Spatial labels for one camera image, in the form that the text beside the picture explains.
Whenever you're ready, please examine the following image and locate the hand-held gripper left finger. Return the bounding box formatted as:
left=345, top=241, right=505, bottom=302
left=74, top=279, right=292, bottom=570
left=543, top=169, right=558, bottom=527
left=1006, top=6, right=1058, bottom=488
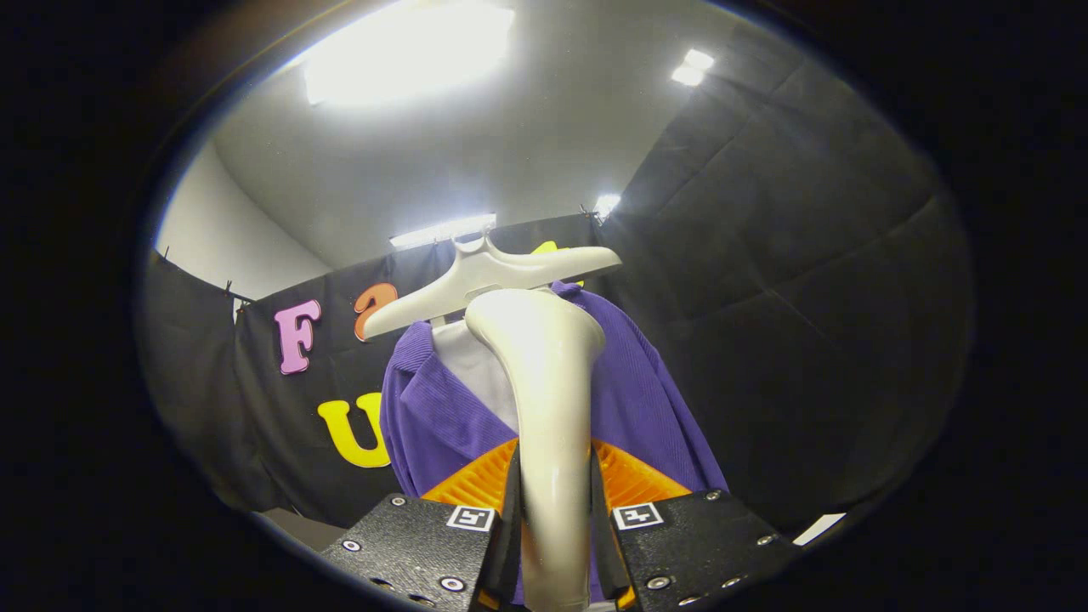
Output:
left=319, top=438, right=523, bottom=612

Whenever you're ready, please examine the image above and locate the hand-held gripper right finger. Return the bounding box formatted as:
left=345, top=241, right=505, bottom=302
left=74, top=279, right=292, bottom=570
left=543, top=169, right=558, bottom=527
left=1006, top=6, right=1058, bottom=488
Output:
left=589, top=438, right=802, bottom=612

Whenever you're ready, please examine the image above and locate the purple corduroy jacket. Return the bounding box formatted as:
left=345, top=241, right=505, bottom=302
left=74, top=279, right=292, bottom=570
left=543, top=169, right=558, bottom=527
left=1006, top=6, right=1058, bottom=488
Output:
left=379, top=280, right=729, bottom=604

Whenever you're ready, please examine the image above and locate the cream garment steamer head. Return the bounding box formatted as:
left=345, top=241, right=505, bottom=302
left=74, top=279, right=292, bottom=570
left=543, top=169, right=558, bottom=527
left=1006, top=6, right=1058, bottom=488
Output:
left=465, top=287, right=607, bottom=612

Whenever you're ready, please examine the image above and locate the white plastic clothes hanger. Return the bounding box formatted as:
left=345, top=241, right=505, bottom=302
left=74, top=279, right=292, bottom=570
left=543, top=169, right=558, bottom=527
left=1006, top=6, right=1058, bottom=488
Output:
left=363, top=234, right=623, bottom=341

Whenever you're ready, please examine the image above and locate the grey drawer cabinet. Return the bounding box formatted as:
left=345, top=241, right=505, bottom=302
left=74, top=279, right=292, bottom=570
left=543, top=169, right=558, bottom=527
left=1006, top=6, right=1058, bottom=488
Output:
left=255, top=508, right=349, bottom=553

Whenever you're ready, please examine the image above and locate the white flat board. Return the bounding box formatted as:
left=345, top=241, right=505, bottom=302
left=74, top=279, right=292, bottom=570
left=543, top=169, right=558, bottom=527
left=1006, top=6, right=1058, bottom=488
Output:
left=793, top=512, right=847, bottom=547

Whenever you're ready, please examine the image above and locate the white torso form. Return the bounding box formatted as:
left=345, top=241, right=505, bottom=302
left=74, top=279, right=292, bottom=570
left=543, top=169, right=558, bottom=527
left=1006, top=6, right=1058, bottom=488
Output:
left=429, top=319, right=519, bottom=433

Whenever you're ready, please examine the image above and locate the black backdrop cloth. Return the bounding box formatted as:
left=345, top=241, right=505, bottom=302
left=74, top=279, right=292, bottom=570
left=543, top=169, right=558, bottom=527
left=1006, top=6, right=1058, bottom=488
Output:
left=140, top=21, right=974, bottom=532

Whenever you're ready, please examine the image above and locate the long ceiling light strip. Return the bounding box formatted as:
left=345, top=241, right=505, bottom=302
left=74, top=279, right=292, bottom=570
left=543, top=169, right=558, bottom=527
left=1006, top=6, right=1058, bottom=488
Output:
left=389, top=212, right=497, bottom=251

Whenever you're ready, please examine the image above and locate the small square ceiling light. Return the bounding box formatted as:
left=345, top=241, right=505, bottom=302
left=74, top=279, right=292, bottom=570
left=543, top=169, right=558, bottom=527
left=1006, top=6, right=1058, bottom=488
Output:
left=670, top=48, right=717, bottom=88

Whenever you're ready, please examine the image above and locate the large ceiling light panel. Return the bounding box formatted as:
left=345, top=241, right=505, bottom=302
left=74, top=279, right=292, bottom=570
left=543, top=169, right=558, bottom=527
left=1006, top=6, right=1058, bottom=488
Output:
left=302, top=0, right=517, bottom=107

